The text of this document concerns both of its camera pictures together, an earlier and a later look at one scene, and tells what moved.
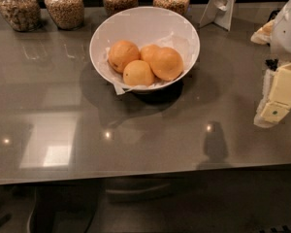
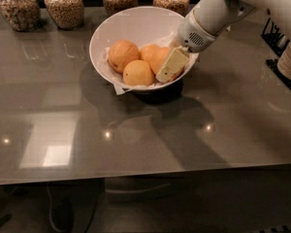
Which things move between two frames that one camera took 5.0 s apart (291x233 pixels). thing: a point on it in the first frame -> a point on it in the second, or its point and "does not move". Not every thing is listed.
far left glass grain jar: x=19 y=7 does not move
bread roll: x=138 y=73 does not move
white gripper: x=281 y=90 -> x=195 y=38
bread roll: x=167 y=64 does not move
